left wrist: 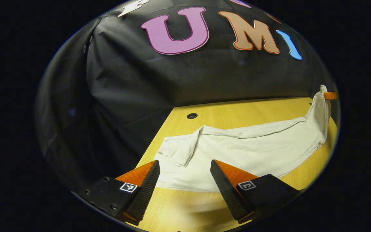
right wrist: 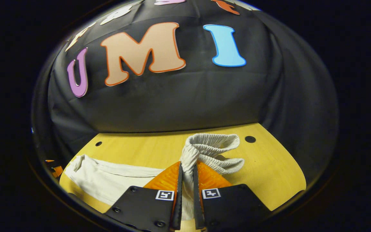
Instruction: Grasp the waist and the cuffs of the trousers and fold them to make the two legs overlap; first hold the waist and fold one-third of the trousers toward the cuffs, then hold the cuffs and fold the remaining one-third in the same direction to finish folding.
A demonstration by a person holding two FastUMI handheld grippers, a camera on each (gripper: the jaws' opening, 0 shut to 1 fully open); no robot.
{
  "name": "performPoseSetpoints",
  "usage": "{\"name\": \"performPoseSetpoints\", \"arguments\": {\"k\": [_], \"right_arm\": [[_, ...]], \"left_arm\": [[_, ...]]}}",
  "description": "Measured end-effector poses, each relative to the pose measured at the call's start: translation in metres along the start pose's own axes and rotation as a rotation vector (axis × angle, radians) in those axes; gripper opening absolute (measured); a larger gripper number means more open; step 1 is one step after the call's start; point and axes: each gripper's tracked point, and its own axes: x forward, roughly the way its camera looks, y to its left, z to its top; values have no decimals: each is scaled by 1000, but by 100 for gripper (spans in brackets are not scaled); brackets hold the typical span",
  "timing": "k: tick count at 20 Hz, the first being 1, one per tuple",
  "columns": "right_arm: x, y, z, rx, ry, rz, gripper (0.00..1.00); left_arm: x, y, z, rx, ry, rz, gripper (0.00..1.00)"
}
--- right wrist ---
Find white jeans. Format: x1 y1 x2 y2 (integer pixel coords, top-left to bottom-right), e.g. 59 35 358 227
64 133 246 221

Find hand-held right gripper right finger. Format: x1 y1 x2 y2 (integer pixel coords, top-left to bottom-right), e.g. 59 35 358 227
192 160 271 231

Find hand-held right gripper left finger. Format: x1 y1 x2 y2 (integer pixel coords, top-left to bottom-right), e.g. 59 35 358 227
103 161 184 232

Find black backdrop cloth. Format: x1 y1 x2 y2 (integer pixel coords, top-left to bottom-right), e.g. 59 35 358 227
33 0 339 182

